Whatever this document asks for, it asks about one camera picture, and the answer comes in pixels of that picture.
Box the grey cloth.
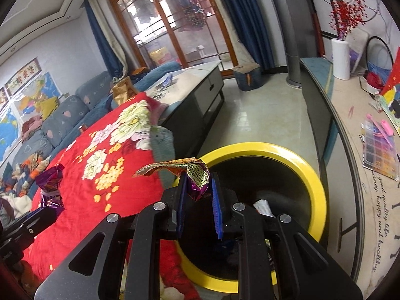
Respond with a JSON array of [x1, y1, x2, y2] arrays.
[[149, 124, 178, 189]]

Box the blue sofa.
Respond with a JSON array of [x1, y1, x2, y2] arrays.
[[0, 60, 182, 226]]

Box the long blue curtain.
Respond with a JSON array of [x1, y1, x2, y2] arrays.
[[212, 0, 276, 70]]

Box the purple card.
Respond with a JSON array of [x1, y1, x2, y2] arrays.
[[348, 48, 364, 73]]

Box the world map poster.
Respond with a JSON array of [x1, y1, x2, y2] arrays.
[[0, 105, 20, 161]]

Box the yellow cardboard box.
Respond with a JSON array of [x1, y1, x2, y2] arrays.
[[149, 46, 175, 67]]

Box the black hoop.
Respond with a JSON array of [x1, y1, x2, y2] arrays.
[[365, 36, 395, 73]]

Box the wooden glass sliding door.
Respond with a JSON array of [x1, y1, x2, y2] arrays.
[[102, 0, 240, 73]]

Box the blue box stool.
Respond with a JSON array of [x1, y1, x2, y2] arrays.
[[232, 62, 264, 92]]

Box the grey coffee table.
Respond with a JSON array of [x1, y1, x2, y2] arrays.
[[144, 60, 226, 161]]

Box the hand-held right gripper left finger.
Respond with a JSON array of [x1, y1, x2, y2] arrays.
[[34, 172, 188, 300]]

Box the red berry branches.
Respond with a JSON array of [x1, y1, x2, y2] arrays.
[[327, 0, 368, 42]]

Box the white vase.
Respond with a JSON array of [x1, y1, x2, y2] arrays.
[[330, 38, 352, 81]]

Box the colourful picture book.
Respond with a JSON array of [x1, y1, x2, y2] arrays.
[[379, 46, 400, 123]]

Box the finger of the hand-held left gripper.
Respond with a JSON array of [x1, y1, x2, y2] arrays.
[[17, 205, 59, 236]]

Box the orange patterned blanket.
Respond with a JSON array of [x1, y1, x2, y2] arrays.
[[0, 151, 51, 195]]

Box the gold paper bag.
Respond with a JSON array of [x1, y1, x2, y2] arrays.
[[111, 76, 139, 107]]

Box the yellow rimmed black trash bin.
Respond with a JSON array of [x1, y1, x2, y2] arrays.
[[173, 142, 328, 293]]

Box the red floral blanket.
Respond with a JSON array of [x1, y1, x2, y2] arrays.
[[21, 92, 201, 300]]

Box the bead organizer box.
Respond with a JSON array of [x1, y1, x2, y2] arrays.
[[362, 121, 400, 181]]

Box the pile of pink clothes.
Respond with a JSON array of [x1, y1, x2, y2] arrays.
[[19, 114, 45, 142]]

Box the television cabinet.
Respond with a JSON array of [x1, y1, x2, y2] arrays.
[[299, 56, 400, 295]]

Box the blue curtain with beige lining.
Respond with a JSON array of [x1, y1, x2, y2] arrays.
[[84, 0, 129, 81]]

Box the pink plastic tool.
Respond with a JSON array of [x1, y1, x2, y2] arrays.
[[366, 114, 393, 137]]

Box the yellow pillow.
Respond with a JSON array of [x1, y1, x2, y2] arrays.
[[39, 96, 61, 121]]

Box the purple foil wrapper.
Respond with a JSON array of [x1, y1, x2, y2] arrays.
[[33, 163, 66, 217]]

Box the white foam net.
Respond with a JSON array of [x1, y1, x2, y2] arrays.
[[252, 199, 277, 218]]

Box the country map poster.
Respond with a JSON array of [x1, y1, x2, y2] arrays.
[[10, 71, 62, 114]]

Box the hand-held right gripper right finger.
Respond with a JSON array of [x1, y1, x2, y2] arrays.
[[211, 176, 363, 300]]

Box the silver tower air conditioner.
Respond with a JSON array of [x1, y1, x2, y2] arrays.
[[263, 0, 303, 89]]

